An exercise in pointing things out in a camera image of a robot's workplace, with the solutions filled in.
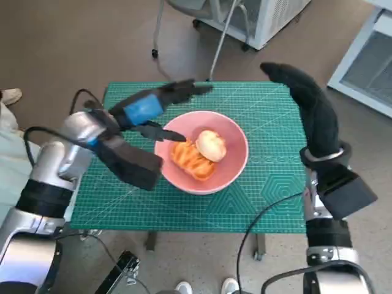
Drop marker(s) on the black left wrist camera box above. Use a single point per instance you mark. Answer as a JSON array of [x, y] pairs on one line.
[[131, 165]]

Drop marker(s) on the grey office chair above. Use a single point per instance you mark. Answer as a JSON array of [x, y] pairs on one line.
[[219, 46]]

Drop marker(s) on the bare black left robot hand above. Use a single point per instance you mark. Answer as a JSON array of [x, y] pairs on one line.
[[144, 107]]

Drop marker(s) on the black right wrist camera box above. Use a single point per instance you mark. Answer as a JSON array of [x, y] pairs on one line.
[[349, 190]]

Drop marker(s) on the dark table leg with caster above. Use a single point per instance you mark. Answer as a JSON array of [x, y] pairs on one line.
[[260, 245]]

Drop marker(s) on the white shoe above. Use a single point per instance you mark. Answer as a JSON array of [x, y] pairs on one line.
[[228, 286], [183, 288]]

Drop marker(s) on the long toasted bread loaf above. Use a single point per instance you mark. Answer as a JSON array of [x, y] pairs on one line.
[[190, 162]]

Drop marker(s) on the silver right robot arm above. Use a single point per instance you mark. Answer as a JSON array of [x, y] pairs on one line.
[[327, 235]]

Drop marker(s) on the pink bowl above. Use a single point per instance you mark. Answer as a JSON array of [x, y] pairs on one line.
[[232, 171]]

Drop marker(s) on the white mesh-sided cabinet on casters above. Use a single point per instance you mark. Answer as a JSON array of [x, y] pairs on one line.
[[269, 18]]

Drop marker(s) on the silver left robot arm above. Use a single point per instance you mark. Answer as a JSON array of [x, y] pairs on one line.
[[52, 159]]

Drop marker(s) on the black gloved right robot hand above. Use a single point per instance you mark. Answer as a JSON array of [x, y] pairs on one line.
[[318, 116]]

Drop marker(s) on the round pale bread bun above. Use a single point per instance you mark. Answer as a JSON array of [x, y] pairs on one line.
[[211, 145]]

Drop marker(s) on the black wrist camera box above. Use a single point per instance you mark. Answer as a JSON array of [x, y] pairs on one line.
[[131, 165], [349, 190]]

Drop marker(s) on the glossy black bracket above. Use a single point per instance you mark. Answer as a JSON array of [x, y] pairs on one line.
[[122, 269]]

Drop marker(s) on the green cutting mat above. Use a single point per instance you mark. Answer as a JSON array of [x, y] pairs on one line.
[[214, 214]]

